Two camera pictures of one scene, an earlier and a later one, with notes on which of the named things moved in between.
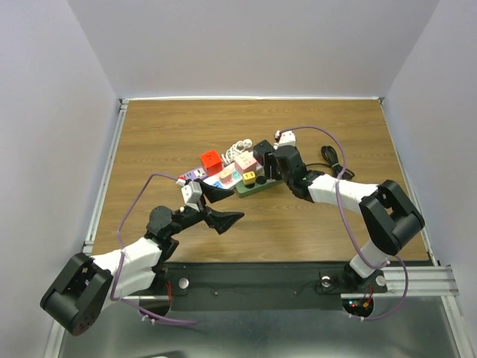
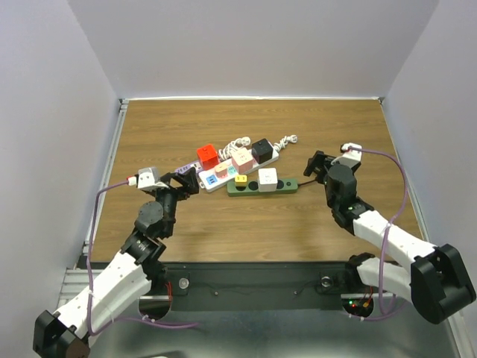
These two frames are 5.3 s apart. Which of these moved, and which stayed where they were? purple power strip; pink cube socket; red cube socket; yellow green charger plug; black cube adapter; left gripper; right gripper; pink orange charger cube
Moved: right gripper; yellow green charger plug; red cube socket; left gripper; purple power strip; pink orange charger cube
Stayed: black cube adapter; pink cube socket
